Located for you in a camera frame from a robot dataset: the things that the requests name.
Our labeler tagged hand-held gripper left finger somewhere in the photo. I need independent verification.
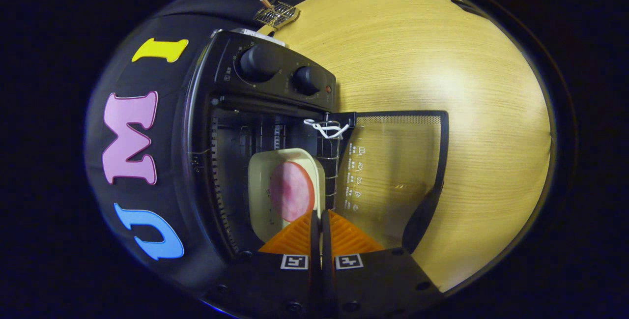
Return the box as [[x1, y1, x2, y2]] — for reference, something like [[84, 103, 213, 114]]
[[204, 209, 322, 317]]

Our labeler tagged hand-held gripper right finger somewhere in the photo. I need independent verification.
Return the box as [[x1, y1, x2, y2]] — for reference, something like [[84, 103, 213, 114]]
[[322, 209, 445, 317]]

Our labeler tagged pink ham slice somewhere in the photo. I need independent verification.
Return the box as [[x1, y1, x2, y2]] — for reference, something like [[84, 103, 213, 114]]
[[268, 162, 315, 223]]

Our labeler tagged cream square plate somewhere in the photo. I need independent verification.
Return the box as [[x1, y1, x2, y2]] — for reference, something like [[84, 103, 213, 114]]
[[247, 148, 326, 243]]

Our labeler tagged black toaster oven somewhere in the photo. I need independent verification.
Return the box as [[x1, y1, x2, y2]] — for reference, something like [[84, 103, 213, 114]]
[[183, 29, 450, 263]]

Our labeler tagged white string tie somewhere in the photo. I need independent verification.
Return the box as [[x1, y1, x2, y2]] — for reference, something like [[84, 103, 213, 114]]
[[304, 118, 350, 141]]

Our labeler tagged metal wire basket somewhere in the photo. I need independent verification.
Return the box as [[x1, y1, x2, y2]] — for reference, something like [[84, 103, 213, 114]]
[[253, 0, 301, 31]]

